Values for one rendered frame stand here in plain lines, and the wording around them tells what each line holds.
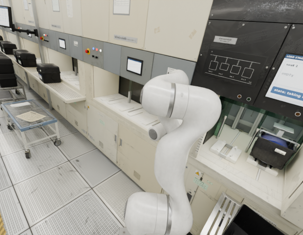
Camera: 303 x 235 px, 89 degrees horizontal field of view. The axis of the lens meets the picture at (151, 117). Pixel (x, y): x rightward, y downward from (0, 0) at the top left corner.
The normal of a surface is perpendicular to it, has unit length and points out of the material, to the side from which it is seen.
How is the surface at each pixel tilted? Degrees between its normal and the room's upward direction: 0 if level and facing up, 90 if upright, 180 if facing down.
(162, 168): 80
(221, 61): 90
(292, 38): 90
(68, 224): 0
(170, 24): 90
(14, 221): 0
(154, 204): 14
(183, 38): 90
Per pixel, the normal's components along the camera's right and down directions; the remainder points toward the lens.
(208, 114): 0.04, 0.22
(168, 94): 0.07, -0.11
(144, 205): 0.07, -0.69
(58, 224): 0.14, -0.88
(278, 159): -0.66, 0.26
